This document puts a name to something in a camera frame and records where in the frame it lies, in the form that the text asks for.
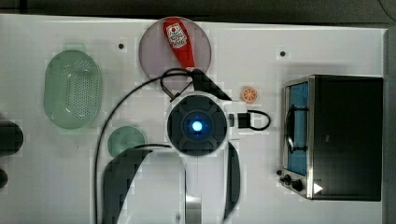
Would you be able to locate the grey round plate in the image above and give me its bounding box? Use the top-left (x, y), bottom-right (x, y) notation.
top-left (138, 17), bottom-right (212, 78)

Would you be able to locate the green plastic colander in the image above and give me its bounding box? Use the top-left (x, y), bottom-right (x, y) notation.
top-left (44, 49), bottom-right (103, 130)

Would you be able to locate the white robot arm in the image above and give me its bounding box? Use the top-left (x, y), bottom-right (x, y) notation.
top-left (98, 69), bottom-right (250, 224)

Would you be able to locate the red plush ketchup bottle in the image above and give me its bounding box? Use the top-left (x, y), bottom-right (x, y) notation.
top-left (163, 17), bottom-right (195, 69)

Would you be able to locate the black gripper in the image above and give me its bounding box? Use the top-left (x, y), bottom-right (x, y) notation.
top-left (190, 69), bottom-right (231, 101)

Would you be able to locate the black toaster oven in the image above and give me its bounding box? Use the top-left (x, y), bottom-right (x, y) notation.
top-left (277, 75), bottom-right (384, 202)

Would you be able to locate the green mug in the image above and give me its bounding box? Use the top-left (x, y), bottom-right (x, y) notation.
top-left (107, 126), bottom-right (146, 158)

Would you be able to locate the black cable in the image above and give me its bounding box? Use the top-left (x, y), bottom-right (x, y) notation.
top-left (92, 67), bottom-right (272, 224)

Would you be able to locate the orange slice toy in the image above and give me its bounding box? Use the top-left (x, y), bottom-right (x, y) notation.
top-left (241, 87), bottom-right (258, 104)

